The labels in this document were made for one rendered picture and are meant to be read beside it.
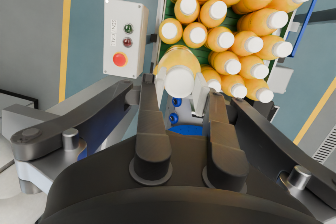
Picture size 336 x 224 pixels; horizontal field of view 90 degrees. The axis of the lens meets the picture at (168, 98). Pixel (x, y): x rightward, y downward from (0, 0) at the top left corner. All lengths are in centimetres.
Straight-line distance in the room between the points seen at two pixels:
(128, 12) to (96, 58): 130
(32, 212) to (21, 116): 33
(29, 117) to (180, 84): 66
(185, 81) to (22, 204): 58
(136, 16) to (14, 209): 60
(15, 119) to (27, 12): 139
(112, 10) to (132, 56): 12
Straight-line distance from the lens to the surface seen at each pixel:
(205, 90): 16
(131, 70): 51
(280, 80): 86
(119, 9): 51
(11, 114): 84
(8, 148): 72
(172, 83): 21
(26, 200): 68
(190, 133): 66
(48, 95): 216
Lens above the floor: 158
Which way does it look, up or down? 70 degrees down
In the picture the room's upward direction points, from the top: 170 degrees counter-clockwise
